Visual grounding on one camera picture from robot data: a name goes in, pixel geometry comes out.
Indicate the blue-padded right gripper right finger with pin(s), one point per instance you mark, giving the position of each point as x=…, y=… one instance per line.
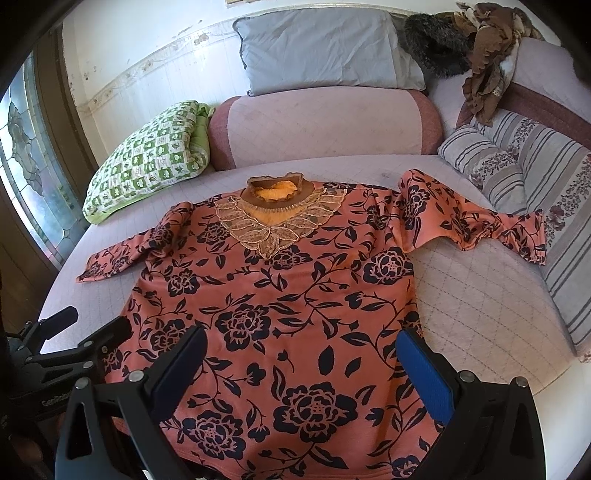
x=490, y=430

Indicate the grey pillow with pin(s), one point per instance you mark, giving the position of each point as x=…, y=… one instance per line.
x=324, y=47

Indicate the brown crumpled garment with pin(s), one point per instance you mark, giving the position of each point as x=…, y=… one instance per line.
x=498, y=32

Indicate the pink bolster cushion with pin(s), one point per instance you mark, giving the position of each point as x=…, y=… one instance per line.
x=322, y=122

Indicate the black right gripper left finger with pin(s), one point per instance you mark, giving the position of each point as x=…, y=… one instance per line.
x=112, y=431

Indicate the orange floral blouse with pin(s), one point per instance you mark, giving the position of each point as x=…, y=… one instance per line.
x=302, y=290

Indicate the dark fur garment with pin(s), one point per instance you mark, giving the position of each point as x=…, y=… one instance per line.
x=437, y=44

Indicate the striped floral pillow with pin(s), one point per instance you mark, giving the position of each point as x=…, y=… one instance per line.
x=490, y=169

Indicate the green patterned pillow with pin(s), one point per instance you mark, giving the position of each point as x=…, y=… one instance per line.
x=172, y=147

